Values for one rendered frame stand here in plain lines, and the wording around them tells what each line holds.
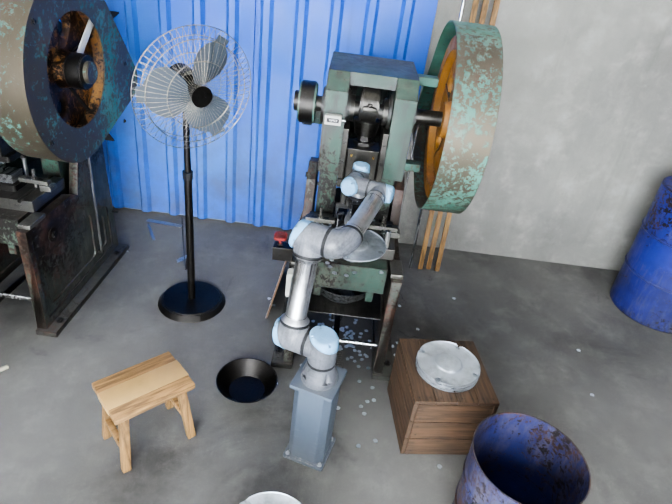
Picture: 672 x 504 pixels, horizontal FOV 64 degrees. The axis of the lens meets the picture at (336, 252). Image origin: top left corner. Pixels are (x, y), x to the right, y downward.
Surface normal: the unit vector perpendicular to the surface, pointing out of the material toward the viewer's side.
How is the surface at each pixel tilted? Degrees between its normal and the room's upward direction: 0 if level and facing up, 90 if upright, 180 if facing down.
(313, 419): 90
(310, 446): 90
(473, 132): 77
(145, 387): 0
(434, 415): 90
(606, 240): 90
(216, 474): 0
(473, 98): 61
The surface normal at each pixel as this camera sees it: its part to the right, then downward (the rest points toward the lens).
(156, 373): 0.11, -0.84
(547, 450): -0.70, 0.27
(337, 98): -0.05, 0.52
